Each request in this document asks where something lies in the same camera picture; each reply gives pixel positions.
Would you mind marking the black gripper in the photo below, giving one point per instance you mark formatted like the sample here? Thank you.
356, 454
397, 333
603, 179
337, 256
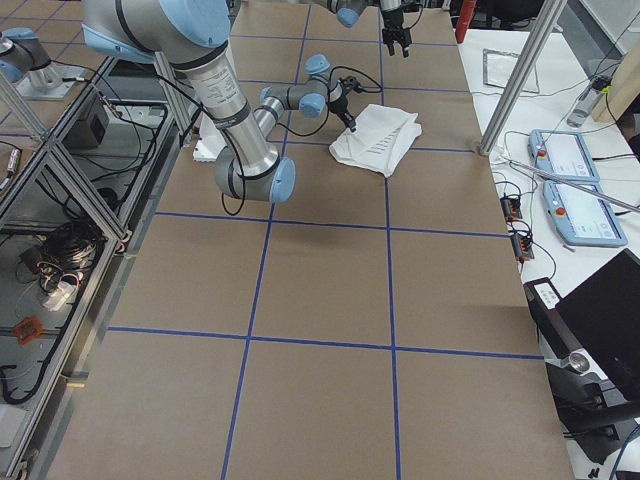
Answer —
341, 106
392, 17

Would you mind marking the white long-sleeve printed shirt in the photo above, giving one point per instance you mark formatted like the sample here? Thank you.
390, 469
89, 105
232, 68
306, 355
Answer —
382, 137

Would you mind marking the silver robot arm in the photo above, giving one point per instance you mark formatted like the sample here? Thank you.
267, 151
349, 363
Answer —
348, 12
193, 36

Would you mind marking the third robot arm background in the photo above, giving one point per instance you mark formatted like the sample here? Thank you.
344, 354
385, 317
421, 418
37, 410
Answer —
26, 63

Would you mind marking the red fire extinguisher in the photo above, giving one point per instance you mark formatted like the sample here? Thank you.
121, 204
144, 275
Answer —
465, 17

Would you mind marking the grey framed tray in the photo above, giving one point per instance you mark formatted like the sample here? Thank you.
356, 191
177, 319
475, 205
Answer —
498, 67

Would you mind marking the orange black connector block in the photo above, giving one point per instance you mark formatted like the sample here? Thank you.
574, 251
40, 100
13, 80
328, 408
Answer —
511, 208

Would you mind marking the upper blue teach pendant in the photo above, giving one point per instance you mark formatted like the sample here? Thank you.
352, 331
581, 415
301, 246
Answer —
563, 154

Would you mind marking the blue teach pendant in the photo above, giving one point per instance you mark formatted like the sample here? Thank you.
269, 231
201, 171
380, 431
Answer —
563, 154
581, 219

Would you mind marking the clear water bottle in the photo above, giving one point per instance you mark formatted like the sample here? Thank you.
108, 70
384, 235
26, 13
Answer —
587, 100

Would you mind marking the lower blue teach pendant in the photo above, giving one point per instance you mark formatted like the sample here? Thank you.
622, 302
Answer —
581, 219

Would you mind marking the black laptop computer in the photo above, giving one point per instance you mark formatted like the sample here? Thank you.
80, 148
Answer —
594, 333

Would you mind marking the aluminium frame post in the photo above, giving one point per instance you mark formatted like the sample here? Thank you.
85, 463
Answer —
536, 40

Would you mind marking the black box under frame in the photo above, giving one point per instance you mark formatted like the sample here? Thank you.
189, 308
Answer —
90, 127

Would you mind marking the aluminium extrusion frame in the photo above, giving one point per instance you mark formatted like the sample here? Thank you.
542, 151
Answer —
71, 223

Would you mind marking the orange tool under frame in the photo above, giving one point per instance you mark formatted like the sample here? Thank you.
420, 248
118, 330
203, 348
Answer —
28, 329

